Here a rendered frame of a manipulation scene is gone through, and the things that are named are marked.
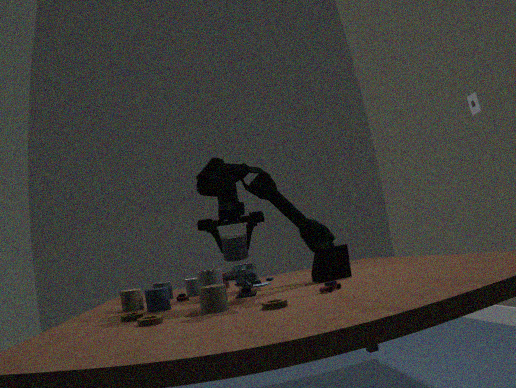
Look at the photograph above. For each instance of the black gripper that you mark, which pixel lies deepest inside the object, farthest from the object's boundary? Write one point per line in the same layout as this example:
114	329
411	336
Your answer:
210	226

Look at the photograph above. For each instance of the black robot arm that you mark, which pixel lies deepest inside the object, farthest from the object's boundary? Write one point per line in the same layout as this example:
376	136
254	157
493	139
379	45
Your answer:
218	179

